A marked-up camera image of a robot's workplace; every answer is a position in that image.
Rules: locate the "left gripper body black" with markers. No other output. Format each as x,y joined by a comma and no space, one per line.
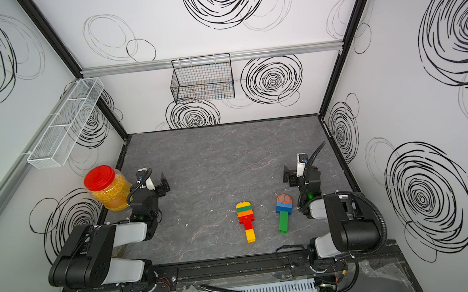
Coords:
161,191

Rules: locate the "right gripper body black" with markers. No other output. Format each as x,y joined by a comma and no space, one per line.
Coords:
295,181

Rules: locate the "orange round lego piece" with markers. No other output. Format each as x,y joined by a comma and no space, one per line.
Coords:
284,199

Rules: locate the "light blue lego brick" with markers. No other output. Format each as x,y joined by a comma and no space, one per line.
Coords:
284,207

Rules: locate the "green tall lego brick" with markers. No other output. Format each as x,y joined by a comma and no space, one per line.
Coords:
283,222

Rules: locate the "yellow curved lego brick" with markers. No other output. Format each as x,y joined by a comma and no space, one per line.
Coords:
243,205

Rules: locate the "orange long lego brick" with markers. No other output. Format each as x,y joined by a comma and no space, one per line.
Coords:
245,213

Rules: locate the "yellow square lego brick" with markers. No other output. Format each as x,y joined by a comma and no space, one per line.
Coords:
250,236

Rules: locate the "green lego plate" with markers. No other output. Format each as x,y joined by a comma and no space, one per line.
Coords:
244,210

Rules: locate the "small red lego brick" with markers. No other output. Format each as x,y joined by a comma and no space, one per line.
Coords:
248,226

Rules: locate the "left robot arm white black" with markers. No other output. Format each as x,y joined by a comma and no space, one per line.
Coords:
86,260

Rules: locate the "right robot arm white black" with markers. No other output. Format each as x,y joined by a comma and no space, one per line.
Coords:
356,226

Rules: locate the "plastic jar red lid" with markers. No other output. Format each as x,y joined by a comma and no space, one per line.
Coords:
109,186

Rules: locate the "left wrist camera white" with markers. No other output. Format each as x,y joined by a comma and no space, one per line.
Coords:
144,179

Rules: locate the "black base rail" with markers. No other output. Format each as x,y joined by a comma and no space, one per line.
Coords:
296,262

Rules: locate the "black wire basket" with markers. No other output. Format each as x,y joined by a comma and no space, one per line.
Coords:
202,78

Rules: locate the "white wire shelf basket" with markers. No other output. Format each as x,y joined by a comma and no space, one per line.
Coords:
66,124

